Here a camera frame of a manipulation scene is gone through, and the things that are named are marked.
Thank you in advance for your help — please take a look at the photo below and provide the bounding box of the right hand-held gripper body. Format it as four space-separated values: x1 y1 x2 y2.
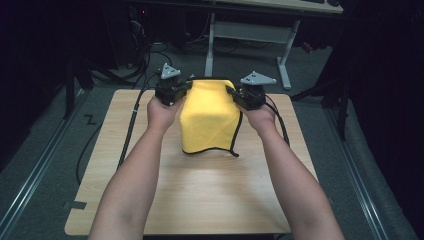
237 70 278 111

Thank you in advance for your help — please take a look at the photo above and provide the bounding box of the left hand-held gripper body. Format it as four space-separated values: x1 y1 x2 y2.
154 62 188 107

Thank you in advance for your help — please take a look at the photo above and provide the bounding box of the yellow cloth with black trim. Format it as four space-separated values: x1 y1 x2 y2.
179 77 244 158

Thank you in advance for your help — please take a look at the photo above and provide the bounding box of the person's right hand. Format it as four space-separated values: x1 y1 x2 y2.
237 98 278 135

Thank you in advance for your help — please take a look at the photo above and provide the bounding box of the person's left hand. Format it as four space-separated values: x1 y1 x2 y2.
146 94 185 135

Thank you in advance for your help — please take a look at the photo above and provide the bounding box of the white-legged desk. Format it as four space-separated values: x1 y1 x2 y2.
203 0 344 91

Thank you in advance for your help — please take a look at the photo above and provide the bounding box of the dark metal stand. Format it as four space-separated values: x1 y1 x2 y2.
290 74 352 142
63 54 96 120

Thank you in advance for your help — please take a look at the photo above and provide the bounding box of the grey tape piece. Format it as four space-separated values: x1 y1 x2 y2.
62 200 87 211

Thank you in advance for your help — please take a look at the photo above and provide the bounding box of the right hand-held gripper black cable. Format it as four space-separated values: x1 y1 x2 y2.
264 93 291 148

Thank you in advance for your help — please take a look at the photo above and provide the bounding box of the hand-held gripper black cable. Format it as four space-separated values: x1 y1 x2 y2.
264 93 291 148
116 71 162 172

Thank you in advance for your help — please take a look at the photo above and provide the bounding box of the bundle of black floor cables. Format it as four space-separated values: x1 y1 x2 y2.
99 9 174 91

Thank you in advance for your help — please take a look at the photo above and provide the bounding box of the left hand-held gripper black cable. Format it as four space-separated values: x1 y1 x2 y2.
116 71 162 172

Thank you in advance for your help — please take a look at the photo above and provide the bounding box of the thin black floor cable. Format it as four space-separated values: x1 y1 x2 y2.
75 122 105 186

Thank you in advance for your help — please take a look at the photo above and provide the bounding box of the metal floor rail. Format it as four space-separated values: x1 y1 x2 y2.
0 91 88 236
323 106 390 240

